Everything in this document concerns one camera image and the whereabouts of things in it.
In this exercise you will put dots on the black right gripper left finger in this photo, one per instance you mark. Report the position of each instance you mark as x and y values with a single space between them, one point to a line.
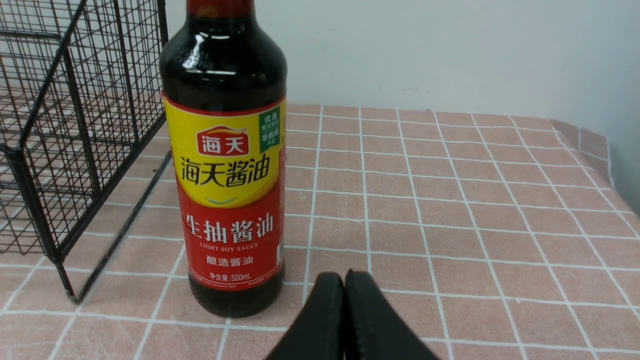
316 333

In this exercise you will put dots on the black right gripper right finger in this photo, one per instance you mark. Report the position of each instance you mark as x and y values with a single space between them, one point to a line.
373 329

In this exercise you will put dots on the pink checkered tablecloth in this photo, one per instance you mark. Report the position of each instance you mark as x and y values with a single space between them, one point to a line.
493 236

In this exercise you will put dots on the black wire mesh shelf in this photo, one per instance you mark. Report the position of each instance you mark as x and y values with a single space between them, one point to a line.
81 98

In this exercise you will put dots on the soy sauce bottle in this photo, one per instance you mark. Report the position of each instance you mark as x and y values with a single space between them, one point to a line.
224 85

